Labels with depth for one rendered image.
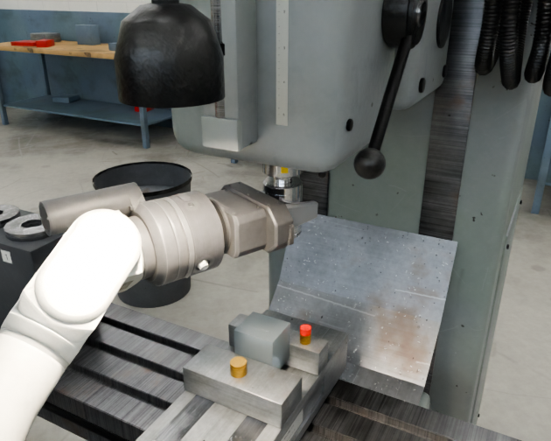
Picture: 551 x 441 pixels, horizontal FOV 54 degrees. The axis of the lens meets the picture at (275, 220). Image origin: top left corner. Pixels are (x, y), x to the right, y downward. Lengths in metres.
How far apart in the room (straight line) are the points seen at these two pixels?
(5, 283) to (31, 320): 0.54
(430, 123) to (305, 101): 0.47
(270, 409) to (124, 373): 0.32
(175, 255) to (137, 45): 0.24
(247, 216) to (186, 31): 0.27
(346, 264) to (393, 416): 0.32
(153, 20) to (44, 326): 0.26
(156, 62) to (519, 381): 2.28
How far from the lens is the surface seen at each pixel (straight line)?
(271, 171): 0.61
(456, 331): 1.09
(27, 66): 7.72
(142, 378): 0.92
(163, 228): 0.53
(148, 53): 0.35
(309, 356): 0.78
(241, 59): 0.49
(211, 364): 0.75
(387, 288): 1.02
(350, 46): 0.51
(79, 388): 0.93
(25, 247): 0.96
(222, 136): 0.50
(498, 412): 2.32
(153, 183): 2.94
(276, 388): 0.71
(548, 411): 2.40
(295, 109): 0.51
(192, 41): 0.35
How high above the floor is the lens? 1.48
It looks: 24 degrees down
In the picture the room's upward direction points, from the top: straight up
